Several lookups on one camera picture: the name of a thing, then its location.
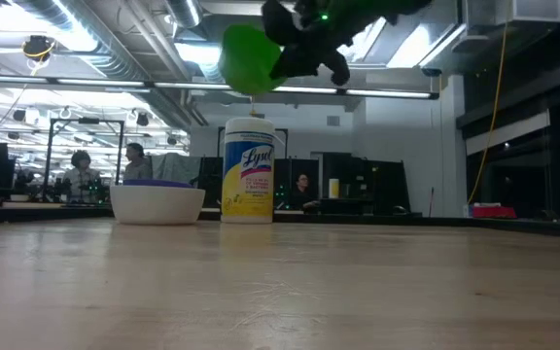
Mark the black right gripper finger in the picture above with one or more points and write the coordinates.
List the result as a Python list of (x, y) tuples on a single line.
[(297, 63), (339, 69)]

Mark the long ceiling light strip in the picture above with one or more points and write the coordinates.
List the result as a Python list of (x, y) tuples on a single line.
[(387, 93)]

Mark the black cabinet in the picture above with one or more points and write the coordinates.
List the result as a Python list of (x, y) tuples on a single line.
[(362, 182)]

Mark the pale yellow canister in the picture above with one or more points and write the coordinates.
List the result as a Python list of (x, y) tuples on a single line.
[(333, 188)]

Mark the Lysol wipes canister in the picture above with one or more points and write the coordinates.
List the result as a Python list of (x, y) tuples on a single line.
[(247, 180)]

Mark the person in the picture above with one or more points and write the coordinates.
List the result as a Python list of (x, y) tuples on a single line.
[(302, 194), (81, 177), (137, 165)]

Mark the white plastic bowl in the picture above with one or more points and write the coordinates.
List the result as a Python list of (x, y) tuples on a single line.
[(156, 206)]

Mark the red box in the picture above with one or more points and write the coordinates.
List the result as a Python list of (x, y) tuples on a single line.
[(494, 212)]

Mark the silver ventilation duct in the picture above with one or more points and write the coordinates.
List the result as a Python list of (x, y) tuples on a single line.
[(185, 10)]

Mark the black aluminium table frame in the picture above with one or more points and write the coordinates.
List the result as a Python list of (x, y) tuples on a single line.
[(406, 220)]

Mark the black metal rig frame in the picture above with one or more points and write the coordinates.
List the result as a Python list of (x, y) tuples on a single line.
[(88, 120)]

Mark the black ceiling camera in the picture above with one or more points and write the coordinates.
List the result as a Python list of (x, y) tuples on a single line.
[(38, 47)]

